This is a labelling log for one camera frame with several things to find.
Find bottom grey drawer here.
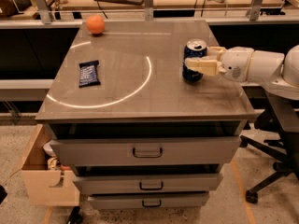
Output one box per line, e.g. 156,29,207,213
88,192,209,210

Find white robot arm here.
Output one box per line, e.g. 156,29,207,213
184,46,299,100

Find dark blue snack bar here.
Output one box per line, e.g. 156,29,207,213
79,61,101,88

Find black office chair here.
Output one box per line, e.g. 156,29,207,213
240,92,299,203

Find top grey drawer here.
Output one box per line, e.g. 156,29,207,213
50,136,239,167

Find blue pepsi can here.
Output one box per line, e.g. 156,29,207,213
182,38,207,83

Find orange fruit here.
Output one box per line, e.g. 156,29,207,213
86,15,105,35

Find white bowl in box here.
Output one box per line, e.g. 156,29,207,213
43,142,56,157

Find grey drawer cabinet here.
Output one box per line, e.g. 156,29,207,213
35,20,256,211

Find grey drawer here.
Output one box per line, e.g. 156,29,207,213
88,192,209,210
73,174,223,194
50,136,239,167

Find middle grey drawer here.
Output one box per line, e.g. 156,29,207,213
73,174,223,194

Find cardboard box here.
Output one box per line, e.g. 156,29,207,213
12,124,79,206

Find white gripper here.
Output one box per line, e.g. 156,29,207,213
185,47,254,82

